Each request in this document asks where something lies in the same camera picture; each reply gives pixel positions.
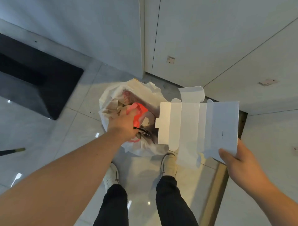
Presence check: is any person's right black trouser leg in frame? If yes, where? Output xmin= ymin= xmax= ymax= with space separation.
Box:
xmin=156 ymin=176 xmax=199 ymax=226

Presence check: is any person's right hand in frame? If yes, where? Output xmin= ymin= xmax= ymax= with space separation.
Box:
xmin=219 ymin=138 xmax=275 ymax=196

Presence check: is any white cardboard box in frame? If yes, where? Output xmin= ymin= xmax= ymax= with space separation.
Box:
xmin=155 ymin=86 xmax=240 ymax=170

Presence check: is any black floor mat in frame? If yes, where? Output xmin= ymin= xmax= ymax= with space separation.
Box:
xmin=0 ymin=33 xmax=84 ymax=120

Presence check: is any dark stick with yellow tip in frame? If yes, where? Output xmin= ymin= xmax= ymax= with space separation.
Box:
xmin=0 ymin=148 xmax=26 ymax=156

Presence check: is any person's left black trouser leg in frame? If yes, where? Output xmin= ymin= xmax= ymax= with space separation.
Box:
xmin=93 ymin=184 xmax=129 ymax=226

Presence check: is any white cabinet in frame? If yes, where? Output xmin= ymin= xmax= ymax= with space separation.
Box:
xmin=144 ymin=0 xmax=298 ymax=116

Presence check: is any torn paper label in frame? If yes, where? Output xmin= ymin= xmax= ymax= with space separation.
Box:
xmin=258 ymin=79 xmax=279 ymax=87

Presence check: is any white door panel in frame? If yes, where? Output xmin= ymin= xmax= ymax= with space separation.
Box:
xmin=0 ymin=0 xmax=145 ymax=79

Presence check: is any person's black trouser leg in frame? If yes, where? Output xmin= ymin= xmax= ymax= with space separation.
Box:
xmin=93 ymin=184 xmax=129 ymax=226
xmin=156 ymin=176 xmax=199 ymax=226

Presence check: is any red plastic packaging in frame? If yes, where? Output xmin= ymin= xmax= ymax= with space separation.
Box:
xmin=126 ymin=103 xmax=149 ymax=129

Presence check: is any white trash bag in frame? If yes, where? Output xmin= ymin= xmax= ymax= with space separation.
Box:
xmin=98 ymin=78 xmax=177 ymax=156

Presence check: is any person's right white shoe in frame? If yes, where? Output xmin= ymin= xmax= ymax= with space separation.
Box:
xmin=161 ymin=153 xmax=178 ymax=178

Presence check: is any person's white shoe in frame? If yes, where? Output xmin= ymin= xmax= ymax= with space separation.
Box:
xmin=103 ymin=162 xmax=120 ymax=194
xmin=161 ymin=153 xmax=178 ymax=178

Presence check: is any person's left forearm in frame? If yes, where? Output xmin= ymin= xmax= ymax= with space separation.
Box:
xmin=0 ymin=129 xmax=127 ymax=226

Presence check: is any person's right forearm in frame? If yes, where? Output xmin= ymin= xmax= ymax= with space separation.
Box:
xmin=250 ymin=182 xmax=298 ymax=226

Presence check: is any person's left hand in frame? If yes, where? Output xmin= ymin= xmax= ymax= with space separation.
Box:
xmin=107 ymin=109 xmax=140 ymax=142

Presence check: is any person's left white shoe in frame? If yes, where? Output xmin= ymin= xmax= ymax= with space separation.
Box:
xmin=103 ymin=162 xmax=120 ymax=194

